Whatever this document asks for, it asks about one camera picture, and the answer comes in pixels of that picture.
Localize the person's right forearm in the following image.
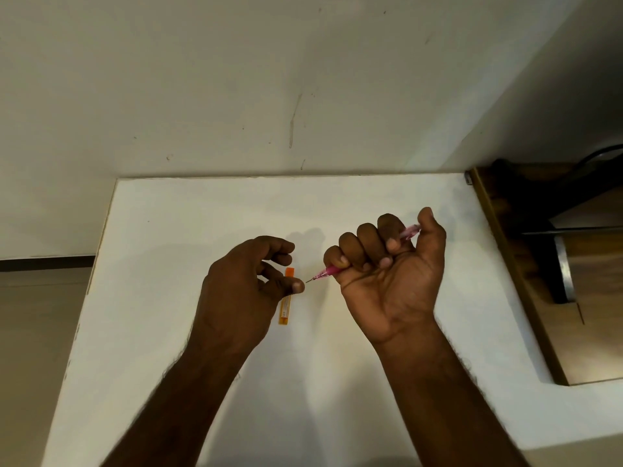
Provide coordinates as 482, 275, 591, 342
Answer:
371, 313, 530, 467

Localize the brown wooden desk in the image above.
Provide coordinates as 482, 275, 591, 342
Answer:
468, 164, 623, 387

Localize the orange pencil lead case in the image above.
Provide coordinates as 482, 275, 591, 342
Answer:
278, 268, 297, 327

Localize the person's left hand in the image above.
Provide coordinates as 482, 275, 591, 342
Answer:
194, 235, 306, 358

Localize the black cable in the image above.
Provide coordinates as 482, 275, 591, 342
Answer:
576, 144, 623, 167

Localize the person's right hand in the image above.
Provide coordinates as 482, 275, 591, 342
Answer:
324, 207, 447, 347

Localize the person's left forearm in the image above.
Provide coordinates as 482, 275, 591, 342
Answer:
101, 330, 266, 467

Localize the pink mechanical pencil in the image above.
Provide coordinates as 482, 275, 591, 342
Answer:
305, 224, 421, 284

